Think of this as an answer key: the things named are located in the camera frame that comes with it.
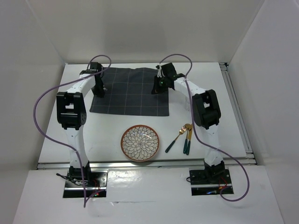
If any gold knife green handle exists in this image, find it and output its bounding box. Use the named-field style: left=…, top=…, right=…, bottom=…
left=186, top=124, right=193, bottom=155

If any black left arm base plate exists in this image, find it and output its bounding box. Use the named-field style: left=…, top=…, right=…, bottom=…
left=56, top=171, right=108, bottom=198

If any floral patterned plate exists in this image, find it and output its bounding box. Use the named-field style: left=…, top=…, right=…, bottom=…
left=121, top=125, right=160, bottom=162

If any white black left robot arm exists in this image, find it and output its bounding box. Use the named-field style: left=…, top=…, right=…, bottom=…
left=56, top=62, right=105, bottom=186

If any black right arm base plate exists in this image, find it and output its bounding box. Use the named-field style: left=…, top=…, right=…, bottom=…
left=186, top=169, right=234, bottom=196

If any gold spoon green handle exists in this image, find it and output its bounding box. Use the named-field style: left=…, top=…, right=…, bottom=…
left=164, top=124, right=188, bottom=154

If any clear drinking glass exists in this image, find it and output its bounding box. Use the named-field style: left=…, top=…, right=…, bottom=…
left=184, top=97, right=192, bottom=112

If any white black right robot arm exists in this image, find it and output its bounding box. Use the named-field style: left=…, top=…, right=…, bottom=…
left=152, top=63, right=225, bottom=183

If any gold fork green handle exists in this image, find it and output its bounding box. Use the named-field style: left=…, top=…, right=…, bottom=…
left=183, top=124, right=190, bottom=154

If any dark grey checked cloth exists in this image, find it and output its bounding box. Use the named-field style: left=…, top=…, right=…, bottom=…
left=90, top=68, right=169, bottom=117

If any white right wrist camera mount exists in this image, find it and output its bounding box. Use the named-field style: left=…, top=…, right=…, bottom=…
left=156, top=64, right=163, bottom=78

